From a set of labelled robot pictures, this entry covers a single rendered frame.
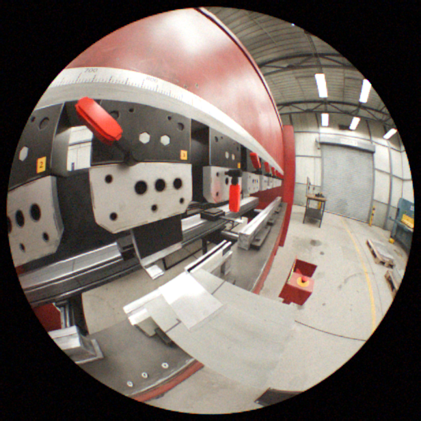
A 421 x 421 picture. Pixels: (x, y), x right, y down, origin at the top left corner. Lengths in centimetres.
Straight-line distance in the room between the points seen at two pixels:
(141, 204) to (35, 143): 17
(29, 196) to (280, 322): 39
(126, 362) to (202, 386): 90
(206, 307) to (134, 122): 32
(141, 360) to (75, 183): 71
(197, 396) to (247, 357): 106
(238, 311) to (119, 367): 34
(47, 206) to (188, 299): 27
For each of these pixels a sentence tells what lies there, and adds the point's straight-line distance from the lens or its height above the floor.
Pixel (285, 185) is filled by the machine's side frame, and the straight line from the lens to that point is 224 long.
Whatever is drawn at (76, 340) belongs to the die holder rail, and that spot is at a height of 97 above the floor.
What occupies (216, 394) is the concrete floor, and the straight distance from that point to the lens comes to 126.
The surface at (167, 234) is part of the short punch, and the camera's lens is 23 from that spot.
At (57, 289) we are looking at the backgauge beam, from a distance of 61.
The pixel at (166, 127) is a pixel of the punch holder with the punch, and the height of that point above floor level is 131.
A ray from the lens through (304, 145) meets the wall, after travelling 775.
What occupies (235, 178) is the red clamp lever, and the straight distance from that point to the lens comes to 27.
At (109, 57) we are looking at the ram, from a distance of 25.
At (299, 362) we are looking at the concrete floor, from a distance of 143.
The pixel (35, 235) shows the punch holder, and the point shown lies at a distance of 18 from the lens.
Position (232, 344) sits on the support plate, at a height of 100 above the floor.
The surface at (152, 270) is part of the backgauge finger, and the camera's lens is 35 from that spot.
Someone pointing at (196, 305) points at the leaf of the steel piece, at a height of 100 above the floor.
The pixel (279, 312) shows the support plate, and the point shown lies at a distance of 28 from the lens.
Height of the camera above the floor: 123
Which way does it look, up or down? 15 degrees down
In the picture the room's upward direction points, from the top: straight up
